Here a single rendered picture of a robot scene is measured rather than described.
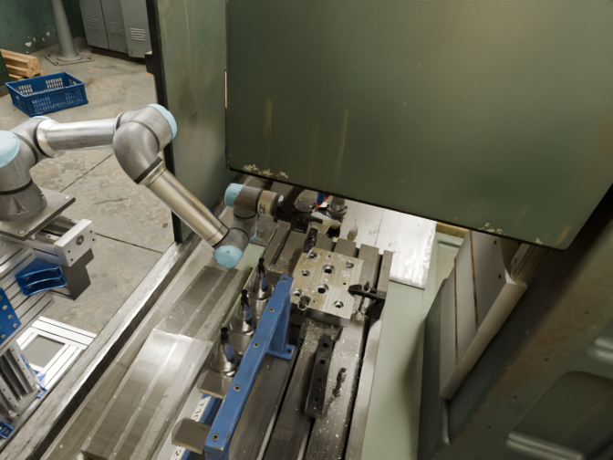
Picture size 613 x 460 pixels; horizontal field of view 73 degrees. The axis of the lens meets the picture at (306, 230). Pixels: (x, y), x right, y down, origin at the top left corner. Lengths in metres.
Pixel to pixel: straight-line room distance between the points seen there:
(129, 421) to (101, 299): 1.39
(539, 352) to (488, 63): 0.61
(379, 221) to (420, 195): 1.41
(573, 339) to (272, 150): 0.70
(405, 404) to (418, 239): 0.85
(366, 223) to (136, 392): 1.30
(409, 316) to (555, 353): 1.00
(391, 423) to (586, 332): 0.85
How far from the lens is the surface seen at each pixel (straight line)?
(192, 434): 0.91
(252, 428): 1.25
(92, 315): 2.74
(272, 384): 1.31
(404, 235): 2.17
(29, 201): 1.52
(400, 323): 1.91
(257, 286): 1.06
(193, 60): 1.65
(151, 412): 1.50
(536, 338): 1.00
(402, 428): 1.65
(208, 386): 0.95
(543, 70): 0.70
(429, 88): 0.70
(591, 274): 0.89
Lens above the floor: 2.04
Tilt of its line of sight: 39 degrees down
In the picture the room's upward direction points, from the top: 8 degrees clockwise
